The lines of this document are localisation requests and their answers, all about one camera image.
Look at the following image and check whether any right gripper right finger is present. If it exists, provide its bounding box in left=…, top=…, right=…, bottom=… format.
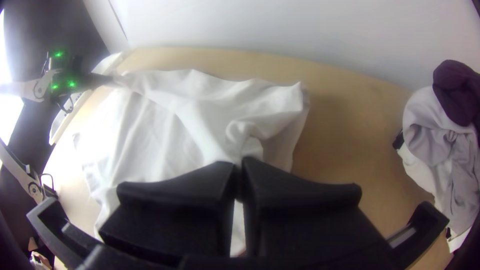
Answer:
left=239, top=156, right=393, bottom=270

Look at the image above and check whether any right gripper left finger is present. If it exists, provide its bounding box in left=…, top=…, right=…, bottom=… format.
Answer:
left=98, top=161, right=239, bottom=264

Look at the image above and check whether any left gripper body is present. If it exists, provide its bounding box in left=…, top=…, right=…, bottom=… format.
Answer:
left=74, top=56, right=117, bottom=92

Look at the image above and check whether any white t-shirt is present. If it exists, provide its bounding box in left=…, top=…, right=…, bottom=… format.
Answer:
left=73, top=68, right=312, bottom=258

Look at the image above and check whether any heap of clothes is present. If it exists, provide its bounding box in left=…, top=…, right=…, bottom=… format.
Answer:
left=391, top=59, right=480, bottom=253

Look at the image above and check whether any black cable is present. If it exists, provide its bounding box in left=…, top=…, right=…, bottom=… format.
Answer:
left=55, top=94, right=77, bottom=116

